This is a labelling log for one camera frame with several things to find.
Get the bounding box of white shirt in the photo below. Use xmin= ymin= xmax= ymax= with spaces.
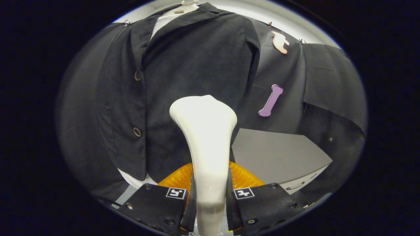
xmin=117 ymin=12 xmax=184 ymax=190

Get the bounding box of grey cabinet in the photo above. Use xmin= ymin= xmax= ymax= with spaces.
xmin=231 ymin=128 xmax=333 ymax=194

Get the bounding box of white garment steamer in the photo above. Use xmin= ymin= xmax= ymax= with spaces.
xmin=169 ymin=95 xmax=238 ymax=236

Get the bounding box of black backdrop cloth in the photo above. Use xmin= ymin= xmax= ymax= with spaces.
xmin=56 ymin=16 xmax=367 ymax=204

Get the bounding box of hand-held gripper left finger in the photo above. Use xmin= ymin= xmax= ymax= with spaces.
xmin=117 ymin=163 xmax=197 ymax=236

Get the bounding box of black jacket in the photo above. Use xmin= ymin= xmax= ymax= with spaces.
xmin=95 ymin=3 xmax=261 ymax=183

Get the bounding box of white clothes hanger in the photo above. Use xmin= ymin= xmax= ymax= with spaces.
xmin=173 ymin=0 xmax=200 ymax=14

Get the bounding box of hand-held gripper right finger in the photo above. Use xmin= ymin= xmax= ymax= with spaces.
xmin=225 ymin=161 xmax=309 ymax=236

